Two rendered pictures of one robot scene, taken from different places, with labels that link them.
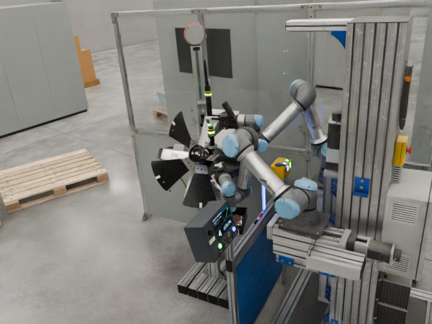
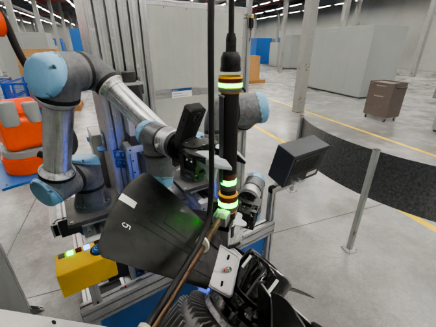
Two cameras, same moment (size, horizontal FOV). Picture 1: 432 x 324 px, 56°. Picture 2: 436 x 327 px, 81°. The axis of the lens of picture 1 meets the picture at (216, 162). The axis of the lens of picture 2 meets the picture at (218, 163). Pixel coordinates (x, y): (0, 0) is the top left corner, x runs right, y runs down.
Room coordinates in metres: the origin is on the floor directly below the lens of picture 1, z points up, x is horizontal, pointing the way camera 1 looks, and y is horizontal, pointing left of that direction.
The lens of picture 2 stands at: (2.85, 0.21, 1.67)
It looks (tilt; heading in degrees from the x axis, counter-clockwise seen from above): 25 degrees down; 207
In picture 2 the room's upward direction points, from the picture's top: straight up
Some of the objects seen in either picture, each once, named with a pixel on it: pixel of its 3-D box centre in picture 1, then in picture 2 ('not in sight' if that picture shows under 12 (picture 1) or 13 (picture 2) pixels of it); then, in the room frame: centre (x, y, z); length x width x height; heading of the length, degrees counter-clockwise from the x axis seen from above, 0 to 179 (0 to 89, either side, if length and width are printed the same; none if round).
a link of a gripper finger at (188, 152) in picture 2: not in sight; (198, 154); (2.42, -0.05, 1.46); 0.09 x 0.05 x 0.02; 62
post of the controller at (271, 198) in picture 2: (229, 243); (270, 204); (1.78, -0.04, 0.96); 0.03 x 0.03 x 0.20; 60
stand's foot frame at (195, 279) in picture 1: (220, 271); not in sight; (2.66, 0.03, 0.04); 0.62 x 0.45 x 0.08; 150
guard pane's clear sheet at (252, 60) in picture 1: (254, 82); not in sight; (3.04, -0.34, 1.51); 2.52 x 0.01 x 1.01; 60
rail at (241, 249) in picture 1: (260, 223); (196, 261); (2.15, -0.25, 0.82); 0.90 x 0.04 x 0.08; 150
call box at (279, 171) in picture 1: (281, 168); (87, 266); (2.50, -0.44, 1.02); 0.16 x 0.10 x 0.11; 150
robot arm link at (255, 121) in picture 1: (254, 121); (155, 137); (2.33, -0.25, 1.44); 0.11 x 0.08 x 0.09; 70
